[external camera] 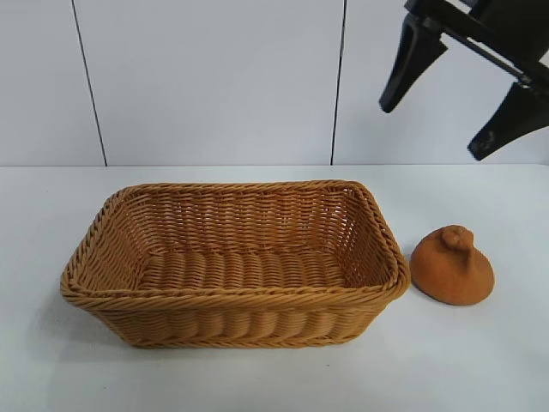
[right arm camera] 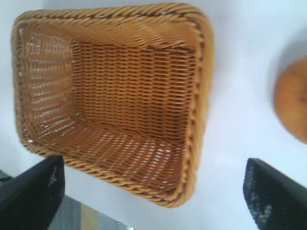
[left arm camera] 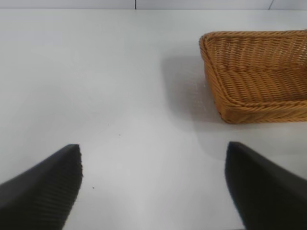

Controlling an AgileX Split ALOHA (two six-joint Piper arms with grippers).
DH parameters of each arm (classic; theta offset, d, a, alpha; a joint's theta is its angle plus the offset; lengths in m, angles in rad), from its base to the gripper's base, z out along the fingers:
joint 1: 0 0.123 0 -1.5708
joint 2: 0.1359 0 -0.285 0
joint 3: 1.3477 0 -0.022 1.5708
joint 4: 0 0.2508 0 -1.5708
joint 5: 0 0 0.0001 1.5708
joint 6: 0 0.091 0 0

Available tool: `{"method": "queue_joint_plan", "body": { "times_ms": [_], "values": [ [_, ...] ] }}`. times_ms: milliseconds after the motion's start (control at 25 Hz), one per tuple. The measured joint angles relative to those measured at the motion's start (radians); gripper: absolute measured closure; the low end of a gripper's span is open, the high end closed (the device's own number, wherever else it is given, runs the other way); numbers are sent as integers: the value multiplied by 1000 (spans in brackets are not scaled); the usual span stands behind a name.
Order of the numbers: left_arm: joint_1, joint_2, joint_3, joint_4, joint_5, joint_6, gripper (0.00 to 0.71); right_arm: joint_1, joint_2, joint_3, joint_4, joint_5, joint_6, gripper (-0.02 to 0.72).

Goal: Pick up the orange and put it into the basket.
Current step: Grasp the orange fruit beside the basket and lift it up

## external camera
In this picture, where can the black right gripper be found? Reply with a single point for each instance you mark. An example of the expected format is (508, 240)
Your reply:
(506, 34)

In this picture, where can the orange-brown bun toy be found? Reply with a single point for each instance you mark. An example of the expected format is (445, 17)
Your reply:
(450, 274)

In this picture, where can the brown woven wicker basket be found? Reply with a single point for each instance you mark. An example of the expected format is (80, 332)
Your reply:
(240, 309)

